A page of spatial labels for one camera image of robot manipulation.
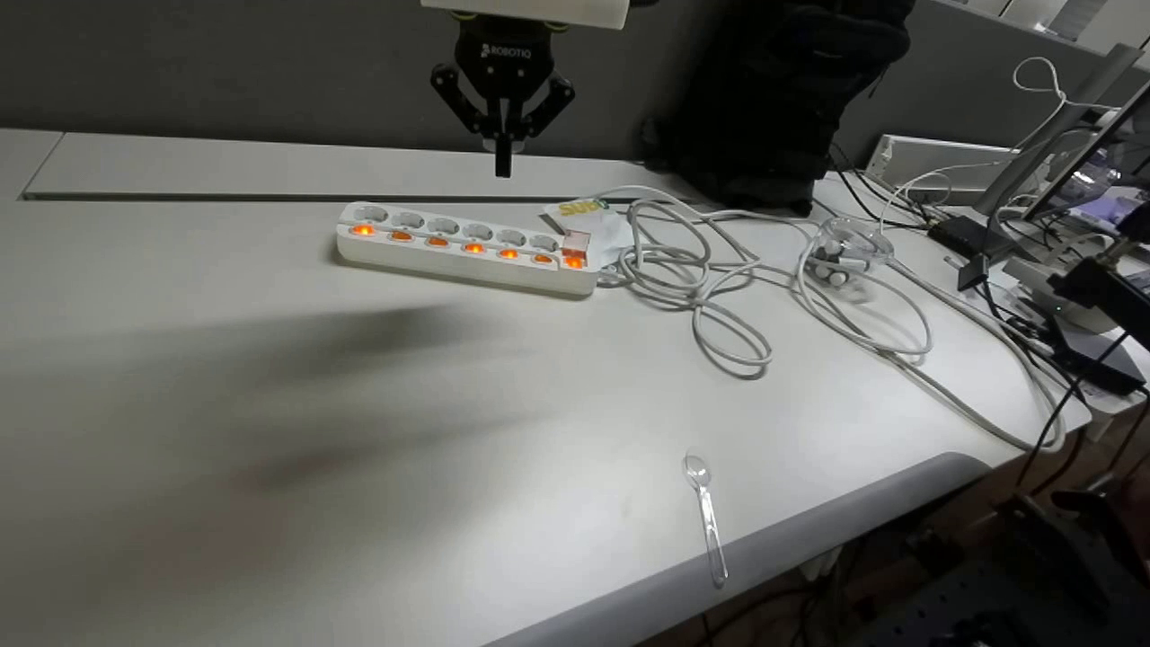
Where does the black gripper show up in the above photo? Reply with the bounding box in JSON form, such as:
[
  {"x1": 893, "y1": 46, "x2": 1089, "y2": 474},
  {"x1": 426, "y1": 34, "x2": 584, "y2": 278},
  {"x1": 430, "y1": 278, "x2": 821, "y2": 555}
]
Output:
[{"x1": 428, "y1": 14, "x2": 578, "y2": 179}]

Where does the white multi-socket power strip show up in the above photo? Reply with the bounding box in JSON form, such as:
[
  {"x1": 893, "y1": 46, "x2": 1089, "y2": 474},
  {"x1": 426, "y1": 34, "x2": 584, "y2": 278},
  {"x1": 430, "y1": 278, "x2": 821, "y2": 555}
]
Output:
[{"x1": 331, "y1": 196, "x2": 603, "y2": 303}]

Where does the yellow white paper tag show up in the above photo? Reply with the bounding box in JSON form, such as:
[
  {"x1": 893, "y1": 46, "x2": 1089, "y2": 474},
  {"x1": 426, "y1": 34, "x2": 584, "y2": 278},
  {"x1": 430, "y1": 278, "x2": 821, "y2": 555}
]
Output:
[{"x1": 538, "y1": 194, "x2": 633, "y2": 262}]

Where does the clear plastic wrapped plug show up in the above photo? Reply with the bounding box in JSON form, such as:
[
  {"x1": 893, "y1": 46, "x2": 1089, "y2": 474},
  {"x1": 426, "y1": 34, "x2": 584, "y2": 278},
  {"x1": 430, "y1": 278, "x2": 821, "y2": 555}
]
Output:
[{"x1": 798, "y1": 231, "x2": 897, "y2": 298}]

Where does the clear plastic spoon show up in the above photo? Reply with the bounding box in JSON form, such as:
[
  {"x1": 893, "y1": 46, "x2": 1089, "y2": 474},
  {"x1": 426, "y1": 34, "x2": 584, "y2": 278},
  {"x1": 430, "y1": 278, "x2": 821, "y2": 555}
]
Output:
[{"x1": 681, "y1": 450, "x2": 732, "y2": 591}]

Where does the grey flat box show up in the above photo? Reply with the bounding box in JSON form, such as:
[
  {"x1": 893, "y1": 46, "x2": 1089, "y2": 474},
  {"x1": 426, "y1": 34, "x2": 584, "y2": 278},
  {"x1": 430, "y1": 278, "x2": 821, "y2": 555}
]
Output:
[{"x1": 864, "y1": 128, "x2": 1024, "y2": 209}]

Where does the black metal stand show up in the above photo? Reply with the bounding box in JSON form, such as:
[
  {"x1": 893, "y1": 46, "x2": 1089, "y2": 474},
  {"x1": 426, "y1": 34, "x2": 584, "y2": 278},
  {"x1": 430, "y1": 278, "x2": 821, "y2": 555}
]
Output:
[{"x1": 930, "y1": 38, "x2": 1150, "y2": 397}]

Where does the white power strip cable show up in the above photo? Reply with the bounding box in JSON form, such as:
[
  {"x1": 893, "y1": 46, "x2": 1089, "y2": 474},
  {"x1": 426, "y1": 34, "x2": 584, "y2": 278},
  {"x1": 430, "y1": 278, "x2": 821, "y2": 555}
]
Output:
[{"x1": 598, "y1": 186, "x2": 1072, "y2": 456}]

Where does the thin white looped cable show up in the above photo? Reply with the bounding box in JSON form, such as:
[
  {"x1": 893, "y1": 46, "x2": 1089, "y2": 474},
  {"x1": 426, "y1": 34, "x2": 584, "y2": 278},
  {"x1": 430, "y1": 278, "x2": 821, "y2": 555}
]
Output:
[{"x1": 1010, "y1": 49, "x2": 1072, "y2": 117}]

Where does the thin black cable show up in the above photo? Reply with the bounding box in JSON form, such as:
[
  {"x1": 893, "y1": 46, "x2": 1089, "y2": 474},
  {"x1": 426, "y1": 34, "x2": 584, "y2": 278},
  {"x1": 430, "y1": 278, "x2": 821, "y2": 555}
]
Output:
[{"x1": 835, "y1": 164, "x2": 1150, "y2": 496}]

